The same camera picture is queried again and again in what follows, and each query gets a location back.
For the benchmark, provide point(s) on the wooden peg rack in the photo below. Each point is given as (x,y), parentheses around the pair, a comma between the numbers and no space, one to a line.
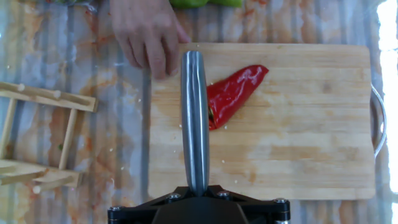
(68,102)

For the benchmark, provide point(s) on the marble pattern plastic mat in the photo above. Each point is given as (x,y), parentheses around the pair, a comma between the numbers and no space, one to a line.
(118,140)

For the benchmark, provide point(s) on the bare human hand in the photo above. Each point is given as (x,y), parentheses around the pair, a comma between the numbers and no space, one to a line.
(146,28)

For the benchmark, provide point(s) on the large green pepper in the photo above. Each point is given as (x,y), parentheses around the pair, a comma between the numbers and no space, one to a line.
(192,2)

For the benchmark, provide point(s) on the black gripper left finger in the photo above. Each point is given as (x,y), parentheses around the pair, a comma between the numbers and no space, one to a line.
(133,213)

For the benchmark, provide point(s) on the metal plate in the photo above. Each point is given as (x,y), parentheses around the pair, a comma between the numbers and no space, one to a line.
(381,105)

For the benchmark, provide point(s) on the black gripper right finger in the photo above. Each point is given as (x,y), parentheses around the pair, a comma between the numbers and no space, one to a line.
(267,213)

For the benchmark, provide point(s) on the red pepper piece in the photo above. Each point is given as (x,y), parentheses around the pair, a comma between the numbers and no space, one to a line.
(233,93)

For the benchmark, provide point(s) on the bamboo cutting board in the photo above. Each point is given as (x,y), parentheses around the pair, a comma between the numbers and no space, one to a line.
(295,140)

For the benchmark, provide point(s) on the steel cleaver knife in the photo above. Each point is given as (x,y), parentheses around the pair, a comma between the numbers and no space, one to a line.
(195,124)

